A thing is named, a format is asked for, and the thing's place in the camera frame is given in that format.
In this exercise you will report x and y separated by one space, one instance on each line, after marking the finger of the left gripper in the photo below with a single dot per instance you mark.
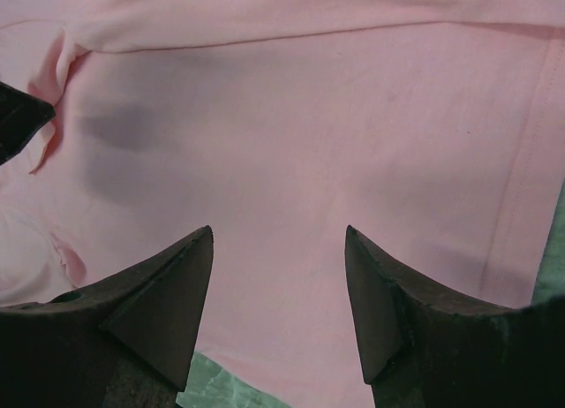
22 116

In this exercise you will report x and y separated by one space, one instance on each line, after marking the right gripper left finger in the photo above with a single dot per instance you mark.
125 341

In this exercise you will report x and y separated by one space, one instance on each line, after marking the pink t shirt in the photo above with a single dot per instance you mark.
436 127

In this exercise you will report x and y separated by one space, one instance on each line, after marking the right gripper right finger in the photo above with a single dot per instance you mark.
422 344

